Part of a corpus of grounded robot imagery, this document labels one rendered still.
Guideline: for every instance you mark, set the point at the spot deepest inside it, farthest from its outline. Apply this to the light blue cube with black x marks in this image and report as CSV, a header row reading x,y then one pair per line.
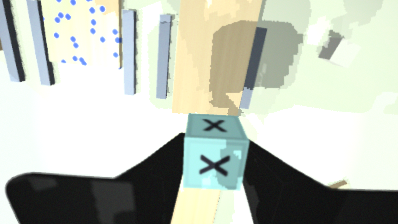
x,y
215,152

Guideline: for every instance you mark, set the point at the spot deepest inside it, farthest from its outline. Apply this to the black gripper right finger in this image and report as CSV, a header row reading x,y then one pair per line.
x,y
278,193

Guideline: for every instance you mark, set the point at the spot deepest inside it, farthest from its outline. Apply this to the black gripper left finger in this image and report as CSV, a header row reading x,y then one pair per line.
x,y
143,194

